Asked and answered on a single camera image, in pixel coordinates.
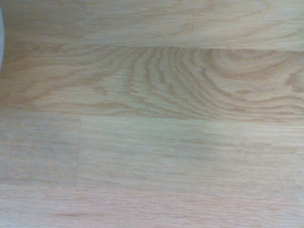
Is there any translucent white plastic bowl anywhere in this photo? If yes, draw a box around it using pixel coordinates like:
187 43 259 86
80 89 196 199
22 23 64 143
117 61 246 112
0 4 6 70

